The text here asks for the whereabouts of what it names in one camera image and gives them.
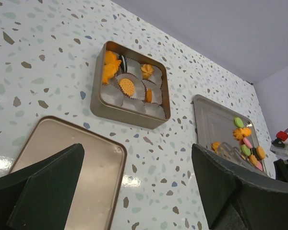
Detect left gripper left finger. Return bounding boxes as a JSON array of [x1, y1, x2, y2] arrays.
[[0, 143, 84, 230]]

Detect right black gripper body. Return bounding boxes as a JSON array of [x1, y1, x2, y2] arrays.
[[274, 159, 288, 183]]

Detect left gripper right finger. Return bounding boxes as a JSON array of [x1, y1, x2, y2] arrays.
[[192, 144, 288, 230]]

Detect metal tongs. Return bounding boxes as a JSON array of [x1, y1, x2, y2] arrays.
[[216, 142, 249, 167]]

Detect gold tin lid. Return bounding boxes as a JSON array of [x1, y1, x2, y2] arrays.
[[9, 116, 127, 230]]

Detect orange swirl cookie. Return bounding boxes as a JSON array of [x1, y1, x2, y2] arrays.
[[141, 64, 154, 79]]

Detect black sandwich cookie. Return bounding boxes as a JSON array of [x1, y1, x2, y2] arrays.
[[119, 55, 128, 72]]

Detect pink macaron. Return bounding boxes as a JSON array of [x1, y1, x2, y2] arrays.
[[242, 138, 253, 149]]

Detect orange flower cookie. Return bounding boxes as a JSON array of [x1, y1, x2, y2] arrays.
[[211, 141, 220, 152]]

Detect green macaron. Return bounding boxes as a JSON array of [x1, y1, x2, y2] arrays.
[[234, 117, 244, 128]]

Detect silver metal tray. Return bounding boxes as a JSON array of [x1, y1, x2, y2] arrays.
[[193, 94, 267, 176]]

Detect gold cookie tin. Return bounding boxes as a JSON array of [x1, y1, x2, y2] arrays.
[[90, 41, 171, 129]]

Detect orange sandwich cookie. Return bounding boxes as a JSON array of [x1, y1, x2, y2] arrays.
[[146, 89, 153, 103]]

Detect orange round cookie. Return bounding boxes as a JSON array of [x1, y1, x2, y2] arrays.
[[119, 78, 135, 97]]

